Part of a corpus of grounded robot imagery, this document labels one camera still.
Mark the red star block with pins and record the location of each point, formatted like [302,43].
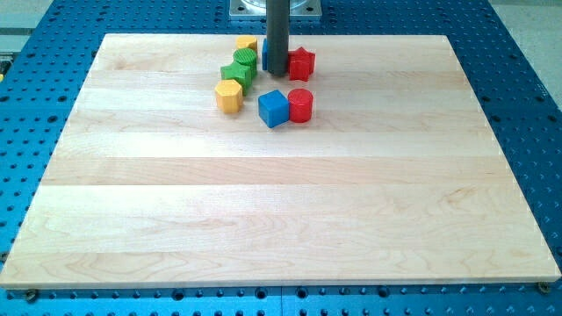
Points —
[301,64]

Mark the light wooden board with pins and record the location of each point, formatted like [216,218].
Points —
[397,178]

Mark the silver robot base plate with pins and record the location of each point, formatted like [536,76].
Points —
[252,9]

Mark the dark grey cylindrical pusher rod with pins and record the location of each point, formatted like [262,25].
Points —
[277,35]

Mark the blue block behind rod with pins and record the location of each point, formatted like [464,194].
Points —
[265,55]

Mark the green cylinder block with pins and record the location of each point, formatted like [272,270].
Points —
[247,57]

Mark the red cylinder block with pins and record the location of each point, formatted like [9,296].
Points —
[300,105]

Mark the brass screw corner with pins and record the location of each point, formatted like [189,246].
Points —
[543,288]
[31,295]

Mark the brass screw left corner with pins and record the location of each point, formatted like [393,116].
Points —
[31,295]

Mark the blue cube block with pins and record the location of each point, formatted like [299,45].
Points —
[273,108]

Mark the green star block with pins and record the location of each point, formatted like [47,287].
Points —
[238,72]

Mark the yellow hexagon block front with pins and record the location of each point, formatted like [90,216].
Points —
[229,96]

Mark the brass screw right corner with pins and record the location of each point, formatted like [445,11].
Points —
[543,288]

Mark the yellow block rear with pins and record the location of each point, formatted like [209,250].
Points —
[247,41]

